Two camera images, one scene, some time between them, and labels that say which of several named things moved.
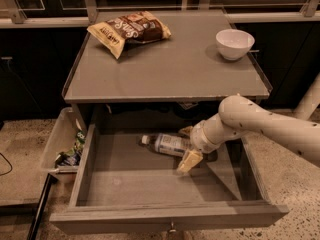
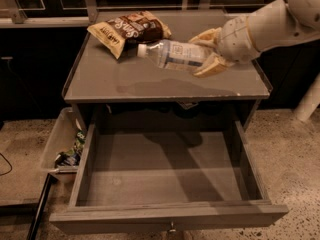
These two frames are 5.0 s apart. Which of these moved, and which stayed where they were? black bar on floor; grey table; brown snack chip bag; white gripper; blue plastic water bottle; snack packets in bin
Moved: blue plastic water bottle; white gripper
Stayed: black bar on floor; grey table; brown snack chip bag; snack packets in bin
